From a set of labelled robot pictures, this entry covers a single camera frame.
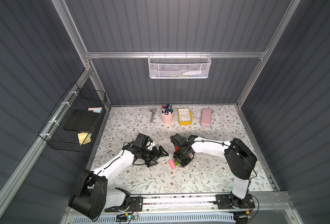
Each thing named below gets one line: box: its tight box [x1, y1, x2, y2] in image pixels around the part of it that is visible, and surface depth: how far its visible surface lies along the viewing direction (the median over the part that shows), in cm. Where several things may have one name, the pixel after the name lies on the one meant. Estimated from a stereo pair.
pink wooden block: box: [168, 159, 177, 170], surface depth 89 cm
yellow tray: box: [178, 107, 193, 126], surface depth 111 cm
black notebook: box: [63, 109, 102, 133], surface depth 75 cm
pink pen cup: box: [160, 104, 174, 125], surface depth 104 cm
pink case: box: [200, 108, 212, 127], surface depth 111 cm
